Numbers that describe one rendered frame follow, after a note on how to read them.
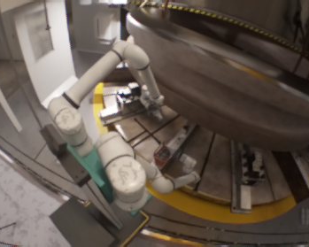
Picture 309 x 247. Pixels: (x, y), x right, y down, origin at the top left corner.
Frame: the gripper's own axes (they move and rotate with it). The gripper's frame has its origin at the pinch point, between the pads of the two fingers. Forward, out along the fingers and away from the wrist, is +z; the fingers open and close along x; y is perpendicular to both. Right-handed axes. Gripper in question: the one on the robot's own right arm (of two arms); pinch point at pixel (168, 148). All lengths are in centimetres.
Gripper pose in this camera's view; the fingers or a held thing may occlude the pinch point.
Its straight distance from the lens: 177.4
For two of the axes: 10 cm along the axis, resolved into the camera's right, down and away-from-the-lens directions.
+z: -8.0, -4.8, 3.5
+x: 5.9, -5.6, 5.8
